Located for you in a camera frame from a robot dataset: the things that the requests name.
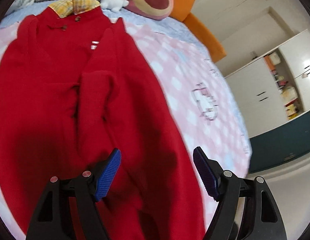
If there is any orange bed frame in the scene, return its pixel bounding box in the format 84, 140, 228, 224
170, 0, 226, 63

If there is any red sweater with yellow collar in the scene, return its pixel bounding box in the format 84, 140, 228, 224
0, 0, 205, 239

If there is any white room door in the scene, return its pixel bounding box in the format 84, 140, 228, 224
192, 0, 295, 76

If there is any yellow box on shelf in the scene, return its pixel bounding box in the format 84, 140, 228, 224
285, 103, 299, 120

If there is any white wardrobe cabinet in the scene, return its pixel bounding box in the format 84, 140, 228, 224
226, 30, 310, 138

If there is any dark teal door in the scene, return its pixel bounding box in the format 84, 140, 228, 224
249, 111, 310, 173

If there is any orange storage box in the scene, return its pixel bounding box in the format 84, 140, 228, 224
264, 52, 281, 72

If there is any pink checked cartoon bedsheet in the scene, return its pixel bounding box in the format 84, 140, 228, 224
0, 2, 251, 239

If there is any pink bear face cushion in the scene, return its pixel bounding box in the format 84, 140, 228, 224
125, 0, 174, 20

